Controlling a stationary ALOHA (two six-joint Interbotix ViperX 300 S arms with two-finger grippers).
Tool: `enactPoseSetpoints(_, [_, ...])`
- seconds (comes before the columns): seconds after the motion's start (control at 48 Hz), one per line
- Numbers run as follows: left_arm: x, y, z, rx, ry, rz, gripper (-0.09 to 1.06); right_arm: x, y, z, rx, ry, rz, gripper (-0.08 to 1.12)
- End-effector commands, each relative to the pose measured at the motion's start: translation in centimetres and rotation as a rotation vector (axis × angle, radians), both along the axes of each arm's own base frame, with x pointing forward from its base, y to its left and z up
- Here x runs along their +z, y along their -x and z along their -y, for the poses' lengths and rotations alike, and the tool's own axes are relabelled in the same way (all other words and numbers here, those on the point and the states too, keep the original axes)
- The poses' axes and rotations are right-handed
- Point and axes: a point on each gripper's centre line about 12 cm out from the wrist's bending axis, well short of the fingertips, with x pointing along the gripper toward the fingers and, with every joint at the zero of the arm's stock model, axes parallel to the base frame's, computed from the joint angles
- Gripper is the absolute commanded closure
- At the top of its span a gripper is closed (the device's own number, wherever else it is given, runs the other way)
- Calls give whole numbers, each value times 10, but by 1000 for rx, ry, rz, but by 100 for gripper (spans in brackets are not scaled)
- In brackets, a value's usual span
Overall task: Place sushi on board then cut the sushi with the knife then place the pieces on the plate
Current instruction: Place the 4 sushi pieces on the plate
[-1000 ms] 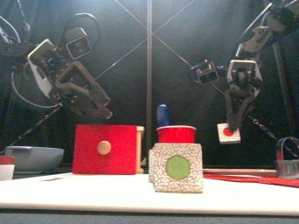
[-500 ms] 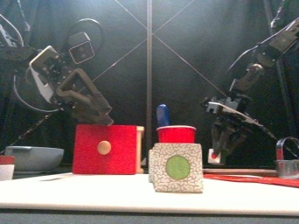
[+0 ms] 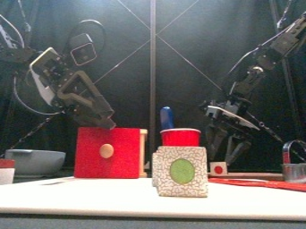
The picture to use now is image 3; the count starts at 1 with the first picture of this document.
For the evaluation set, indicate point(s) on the vertical metal frame pole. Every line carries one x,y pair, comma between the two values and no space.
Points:
152,74

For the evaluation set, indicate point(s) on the red mat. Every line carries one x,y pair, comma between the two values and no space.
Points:
270,184

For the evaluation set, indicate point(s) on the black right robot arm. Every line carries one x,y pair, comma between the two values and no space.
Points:
262,56

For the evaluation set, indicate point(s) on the toy sushi roll green centre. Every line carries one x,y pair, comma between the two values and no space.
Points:
181,171

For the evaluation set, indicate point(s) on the red wooden box with knob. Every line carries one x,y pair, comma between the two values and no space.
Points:
106,153

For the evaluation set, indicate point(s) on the red and white container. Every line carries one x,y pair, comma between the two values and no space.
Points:
6,171

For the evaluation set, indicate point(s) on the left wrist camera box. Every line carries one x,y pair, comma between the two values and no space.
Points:
83,51

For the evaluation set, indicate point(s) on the small sushi piece red centre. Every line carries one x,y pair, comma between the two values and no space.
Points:
218,169

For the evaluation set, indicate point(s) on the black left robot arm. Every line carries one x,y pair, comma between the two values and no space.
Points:
12,53

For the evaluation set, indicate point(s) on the red plastic cup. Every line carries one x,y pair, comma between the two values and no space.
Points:
179,137

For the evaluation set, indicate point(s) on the grey bowl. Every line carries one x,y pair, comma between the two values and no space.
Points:
34,161

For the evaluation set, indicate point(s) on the white cutting board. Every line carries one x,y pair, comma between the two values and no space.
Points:
119,199

